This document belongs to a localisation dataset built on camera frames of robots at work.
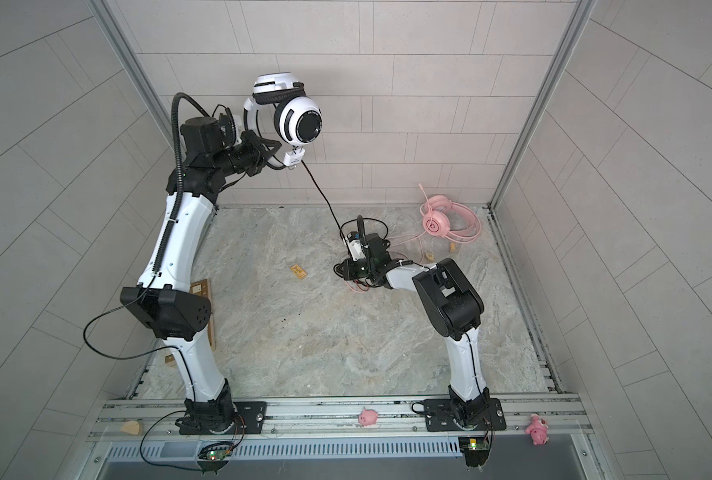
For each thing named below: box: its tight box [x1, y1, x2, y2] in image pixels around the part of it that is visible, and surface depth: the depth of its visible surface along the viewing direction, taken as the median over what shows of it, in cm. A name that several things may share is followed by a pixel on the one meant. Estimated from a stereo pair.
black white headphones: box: [244, 72, 323, 170], surface depth 57 cm
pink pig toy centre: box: [359, 407, 378, 426], surface depth 72 cm
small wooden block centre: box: [290, 264, 307, 279], surface depth 98 cm
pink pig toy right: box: [525, 414, 549, 445], surface depth 69 cm
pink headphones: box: [418, 183, 482, 243], surface depth 110 cm
